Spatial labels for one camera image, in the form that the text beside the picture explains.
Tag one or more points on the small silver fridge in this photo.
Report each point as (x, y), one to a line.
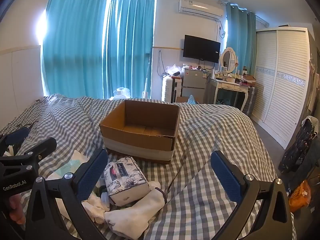
(193, 85)

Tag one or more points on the white suitcase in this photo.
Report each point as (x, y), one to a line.
(171, 90)

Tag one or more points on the white mop pole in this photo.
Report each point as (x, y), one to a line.
(148, 75)

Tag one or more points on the orange plastic bag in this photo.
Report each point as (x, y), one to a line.
(300, 196)

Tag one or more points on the light blue cloth item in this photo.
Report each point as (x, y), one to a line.
(72, 163)

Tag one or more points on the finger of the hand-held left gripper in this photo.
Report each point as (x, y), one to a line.
(16, 135)
(41, 148)

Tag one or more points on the floral tissue pack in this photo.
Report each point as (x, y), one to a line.
(127, 180)

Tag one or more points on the person's left hand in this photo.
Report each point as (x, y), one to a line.
(16, 208)

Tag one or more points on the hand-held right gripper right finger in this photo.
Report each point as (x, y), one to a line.
(225, 177)

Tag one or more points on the dark floral bag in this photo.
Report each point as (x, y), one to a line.
(297, 145)

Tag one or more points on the long white sock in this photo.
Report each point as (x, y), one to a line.
(135, 215)

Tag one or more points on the cardboard box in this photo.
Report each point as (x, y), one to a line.
(140, 147)

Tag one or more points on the grey checked blanket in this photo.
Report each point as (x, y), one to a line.
(200, 130)

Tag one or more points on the white louvred wardrobe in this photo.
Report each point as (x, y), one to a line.
(282, 85)

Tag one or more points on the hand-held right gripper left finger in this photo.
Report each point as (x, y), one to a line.
(92, 172)

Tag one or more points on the narrow teal curtain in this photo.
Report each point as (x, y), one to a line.
(130, 47)

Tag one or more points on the white air conditioner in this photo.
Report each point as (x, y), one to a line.
(200, 9)

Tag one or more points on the black wall television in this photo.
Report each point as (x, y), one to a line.
(201, 48)

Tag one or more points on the brown floor carton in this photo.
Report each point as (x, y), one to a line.
(182, 100)

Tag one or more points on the clear plastic bag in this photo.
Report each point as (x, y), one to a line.
(173, 70)

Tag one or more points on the blue plastic bag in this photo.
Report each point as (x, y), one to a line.
(192, 100)

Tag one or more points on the wide teal curtain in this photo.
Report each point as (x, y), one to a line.
(72, 42)

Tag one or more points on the white cloth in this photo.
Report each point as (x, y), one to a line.
(96, 207)

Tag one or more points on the grey striped suitcase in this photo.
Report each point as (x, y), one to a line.
(252, 100)

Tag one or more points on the oval white vanity mirror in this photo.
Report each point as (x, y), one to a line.
(228, 60)

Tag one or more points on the white dressing table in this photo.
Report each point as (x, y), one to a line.
(225, 83)

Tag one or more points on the stack of books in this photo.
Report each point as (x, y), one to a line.
(248, 78)

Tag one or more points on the teal curtain beside wardrobe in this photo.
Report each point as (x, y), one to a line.
(240, 37)

